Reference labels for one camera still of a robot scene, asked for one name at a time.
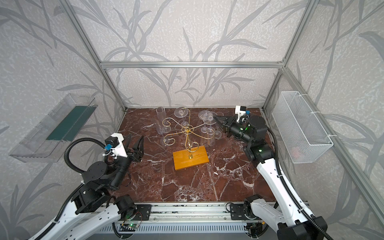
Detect clear wine glass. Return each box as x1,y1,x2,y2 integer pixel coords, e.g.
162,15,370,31
204,112,216,147
199,110,210,134
160,126,171,146
174,107,190,130
155,107,166,135

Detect round wine glass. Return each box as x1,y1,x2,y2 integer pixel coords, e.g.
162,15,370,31
214,112,224,140

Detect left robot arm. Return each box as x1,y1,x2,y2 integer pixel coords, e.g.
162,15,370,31
32,133,144,240

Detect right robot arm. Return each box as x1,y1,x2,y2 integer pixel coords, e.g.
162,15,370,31
214,116,331,240

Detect yellow wooden rack base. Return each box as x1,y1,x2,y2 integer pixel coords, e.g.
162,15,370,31
173,146,209,171

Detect green circuit board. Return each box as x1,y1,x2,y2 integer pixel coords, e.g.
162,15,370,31
119,223,141,233

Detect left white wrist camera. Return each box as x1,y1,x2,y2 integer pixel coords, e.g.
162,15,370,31
103,133,128,160

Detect gold wire glass rack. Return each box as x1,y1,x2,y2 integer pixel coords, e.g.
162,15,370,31
163,111,208,152

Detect right black corrugated cable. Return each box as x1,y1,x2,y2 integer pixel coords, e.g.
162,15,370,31
265,125,334,240

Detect white wire mesh basket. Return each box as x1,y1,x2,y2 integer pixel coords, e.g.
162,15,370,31
272,91,334,164

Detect clear plastic wall bin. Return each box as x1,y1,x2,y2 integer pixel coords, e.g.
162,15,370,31
10,94,98,163

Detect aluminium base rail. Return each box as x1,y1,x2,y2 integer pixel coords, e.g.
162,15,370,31
89,201,310,240

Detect aluminium frame struts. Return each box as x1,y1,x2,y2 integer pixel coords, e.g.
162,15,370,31
59,1,384,224

